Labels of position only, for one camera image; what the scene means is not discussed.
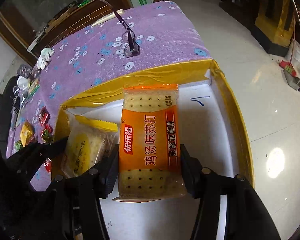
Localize orange soda cracker pack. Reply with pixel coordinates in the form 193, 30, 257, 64
115, 84, 186, 203

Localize yellow soda cracker pack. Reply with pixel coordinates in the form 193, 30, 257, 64
60, 114, 119, 179

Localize red candy pack with dark centre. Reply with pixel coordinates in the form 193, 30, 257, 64
43, 158, 52, 173

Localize green pea snack bag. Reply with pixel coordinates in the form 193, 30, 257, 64
13, 140, 24, 153

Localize yellow cheese sandwich cracker bag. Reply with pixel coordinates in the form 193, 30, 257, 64
20, 120, 34, 147

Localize yellow cardboard tray box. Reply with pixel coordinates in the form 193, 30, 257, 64
54, 59, 255, 239

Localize green booklet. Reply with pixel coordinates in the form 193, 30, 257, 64
28, 78, 40, 98

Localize black spatula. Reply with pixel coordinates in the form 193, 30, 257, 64
17, 63, 32, 78

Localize red broom and dustpan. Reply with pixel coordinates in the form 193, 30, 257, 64
279, 0, 300, 93

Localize eyeglasses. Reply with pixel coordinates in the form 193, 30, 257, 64
92, 0, 140, 57

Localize white bucket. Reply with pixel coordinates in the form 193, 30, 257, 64
285, 39, 300, 66

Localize purple floral tablecloth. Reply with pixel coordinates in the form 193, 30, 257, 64
6, 0, 211, 192

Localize wooden cabinet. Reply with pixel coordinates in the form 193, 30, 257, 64
0, 0, 132, 65

